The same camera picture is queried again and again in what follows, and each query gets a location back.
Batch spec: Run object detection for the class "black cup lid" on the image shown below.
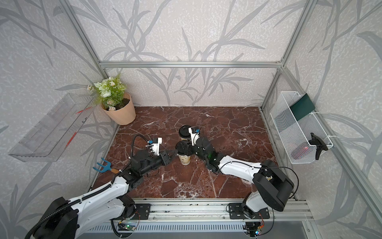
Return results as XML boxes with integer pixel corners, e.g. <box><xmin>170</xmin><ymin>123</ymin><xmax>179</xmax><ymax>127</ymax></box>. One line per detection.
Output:
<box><xmin>178</xmin><ymin>124</ymin><xmax>193</xmax><ymax>139</ymax></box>
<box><xmin>176</xmin><ymin>140</ymin><xmax>193</xmax><ymax>156</ymax></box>

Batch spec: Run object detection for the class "milk tea paper cup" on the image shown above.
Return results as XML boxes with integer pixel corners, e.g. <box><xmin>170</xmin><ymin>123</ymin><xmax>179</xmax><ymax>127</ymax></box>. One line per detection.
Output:
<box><xmin>178</xmin><ymin>124</ymin><xmax>193</xmax><ymax>141</ymax></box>

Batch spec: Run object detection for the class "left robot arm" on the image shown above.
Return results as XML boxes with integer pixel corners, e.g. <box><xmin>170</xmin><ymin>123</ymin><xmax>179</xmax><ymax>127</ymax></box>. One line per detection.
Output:
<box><xmin>25</xmin><ymin>150</ymin><xmax>178</xmax><ymax>239</ymax></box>

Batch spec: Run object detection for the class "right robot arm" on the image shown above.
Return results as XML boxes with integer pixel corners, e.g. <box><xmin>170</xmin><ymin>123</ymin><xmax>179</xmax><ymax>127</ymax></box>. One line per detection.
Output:
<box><xmin>192</xmin><ymin>137</ymin><xmax>294</xmax><ymax>218</ymax></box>

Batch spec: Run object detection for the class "brown wooden block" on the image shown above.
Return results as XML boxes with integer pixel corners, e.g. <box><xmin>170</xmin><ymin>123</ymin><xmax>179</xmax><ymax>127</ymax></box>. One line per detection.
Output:
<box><xmin>110</xmin><ymin>168</ymin><xmax>120</xmax><ymax>174</ymax></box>

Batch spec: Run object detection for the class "blue plastic fork clip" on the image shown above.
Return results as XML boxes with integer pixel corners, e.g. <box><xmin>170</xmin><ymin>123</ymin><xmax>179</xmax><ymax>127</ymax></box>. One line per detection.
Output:
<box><xmin>93</xmin><ymin>157</ymin><xmax>112</xmax><ymax>173</ymax></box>

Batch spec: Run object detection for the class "potted white flower plant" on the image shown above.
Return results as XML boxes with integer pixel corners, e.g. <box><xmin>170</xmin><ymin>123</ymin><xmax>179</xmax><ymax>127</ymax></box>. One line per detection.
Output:
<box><xmin>87</xmin><ymin>75</ymin><xmax>136</xmax><ymax>125</ymax></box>

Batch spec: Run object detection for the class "dark green card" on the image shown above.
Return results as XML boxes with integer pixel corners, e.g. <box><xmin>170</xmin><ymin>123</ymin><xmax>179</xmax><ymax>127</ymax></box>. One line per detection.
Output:
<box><xmin>290</xmin><ymin>94</ymin><xmax>315</xmax><ymax>121</ymax></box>

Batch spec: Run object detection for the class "black spray trigger clamp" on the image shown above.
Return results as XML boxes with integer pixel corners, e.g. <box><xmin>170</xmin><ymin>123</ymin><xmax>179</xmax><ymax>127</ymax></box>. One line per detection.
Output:
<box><xmin>308</xmin><ymin>132</ymin><xmax>329</xmax><ymax>160</ymax></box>

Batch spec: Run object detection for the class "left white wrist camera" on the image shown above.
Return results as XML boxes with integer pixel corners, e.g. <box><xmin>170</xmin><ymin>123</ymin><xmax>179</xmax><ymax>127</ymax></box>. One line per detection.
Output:
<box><xmin>147</xmin><ymin>137</ymin><xmax>163</xmax><ymax>156</ymax></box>

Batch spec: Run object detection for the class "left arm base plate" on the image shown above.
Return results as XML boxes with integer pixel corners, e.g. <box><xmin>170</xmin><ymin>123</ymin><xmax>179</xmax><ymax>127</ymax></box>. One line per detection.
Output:
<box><xmin>131</xmin><ymin>204</ymin><xmax>151</xmax><ymax>221</ymax></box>

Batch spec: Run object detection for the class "aluminium front rail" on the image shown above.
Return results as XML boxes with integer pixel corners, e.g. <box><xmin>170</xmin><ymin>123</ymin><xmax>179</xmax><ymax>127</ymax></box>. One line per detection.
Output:
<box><xmin>133</xmin><ymin>198</ymin><xmax>314</xmax><ymax>222</ymax></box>

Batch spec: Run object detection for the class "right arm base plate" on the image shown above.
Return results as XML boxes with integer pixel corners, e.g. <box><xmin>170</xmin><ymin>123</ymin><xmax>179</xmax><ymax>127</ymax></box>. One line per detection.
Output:
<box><xmin>226</xmin><ymin>203</ymin><xmax>270</xmax><ymax>220</ymax></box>

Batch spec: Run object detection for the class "white mesh wall basket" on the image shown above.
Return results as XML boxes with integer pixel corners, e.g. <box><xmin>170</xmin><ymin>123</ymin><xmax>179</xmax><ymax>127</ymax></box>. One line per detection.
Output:
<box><xmin>270</xmin><ymin>91</ymin><xmax>333</xmax><ymax>164</ymax></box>

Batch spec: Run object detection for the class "clear acrylic wall shelf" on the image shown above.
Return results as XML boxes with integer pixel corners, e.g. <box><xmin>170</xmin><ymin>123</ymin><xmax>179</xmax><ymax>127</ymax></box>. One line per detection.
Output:
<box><xmin>9</xmin><ymin>93</ymin><xmax>94</xmax><ymax>162</ymax></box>

